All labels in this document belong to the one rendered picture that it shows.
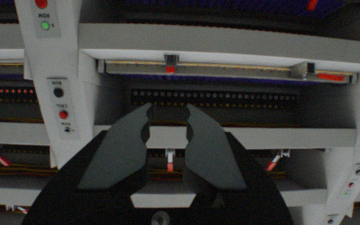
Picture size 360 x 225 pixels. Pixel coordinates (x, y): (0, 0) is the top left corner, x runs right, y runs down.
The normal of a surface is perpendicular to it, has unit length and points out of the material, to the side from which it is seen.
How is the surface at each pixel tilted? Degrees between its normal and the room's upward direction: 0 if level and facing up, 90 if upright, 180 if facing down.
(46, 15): 90
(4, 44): 106
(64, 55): 90
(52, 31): 90
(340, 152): 90
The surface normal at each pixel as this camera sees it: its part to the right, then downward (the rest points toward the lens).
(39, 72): 0.04, 0.31
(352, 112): -1.00, -0.02
